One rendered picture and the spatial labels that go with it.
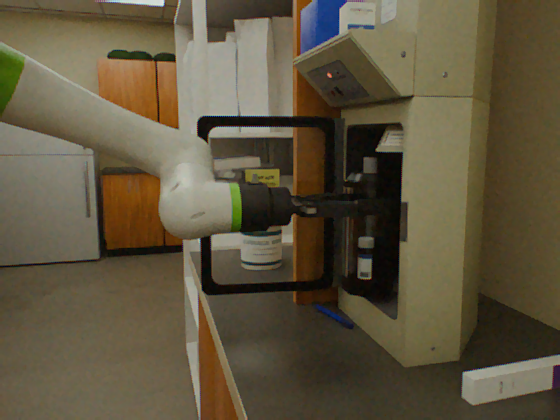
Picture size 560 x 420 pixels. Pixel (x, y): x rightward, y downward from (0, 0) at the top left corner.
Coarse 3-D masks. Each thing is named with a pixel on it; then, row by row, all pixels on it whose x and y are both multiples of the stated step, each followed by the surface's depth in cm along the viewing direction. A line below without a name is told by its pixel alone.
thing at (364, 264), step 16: (352, 192) 95; (368, 192) 94; (384, 192) 94; (352, 224) 96; (368, 224) 95; (384, 224) 95; (352, 240) 97; (368, 240) 95; (384, 240) 96; (352, 256) 97; (368, 256) 95; (384, 256) 96; (352, 272) 97; (368, 272) 96; (384, 272) 97
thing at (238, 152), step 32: (224, 128) 107; (256, 128) 108; (288, 128) 109; (224, 160) 108; (256, 160) 109; (288, 160) 110; (320, 160) 111; (320, 192) 112; (320, 224) 114; (224, 256) 111; (256, 256) 112; (288, 256) 113; (320, 256) 115
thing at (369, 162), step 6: (366, 162) 96; (372, 162) 96; (366, 168) 96; (372, 168) 96; (354, 174) 96; (360, 174) 95; (366, 174) 94; (372, 174) 94; (378, 174) 94; (384, 174) 94; (390, 174) 96; (354, 180) 95; (360, 180) 94; (366, 180) 93; (372, 180) 93; (378, 180) 93; (384, 180) 94; (390, 180) 94
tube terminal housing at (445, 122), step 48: (432, 0) 80; (480, 0) 83; (432, 48) 81; (480, 48) 87; (432, 96) 83; (480, 96) 91; (432, 144) 84; (480, 144) 95; (432, 192) 85; (480, 192) 100; (432, 240) 86; (480, 240) 105; (432, 288) 88; (384, 336) 95; (432, 336) 89
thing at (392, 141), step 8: (392, 128) 95; (400, 128) 94; (384, 136) 97; (392, 136) 94; (400, 136) 93; (384, 144) 96; (392, 144) 94; (400, 144) 92; (384, 152) 95; (392, 152) 93
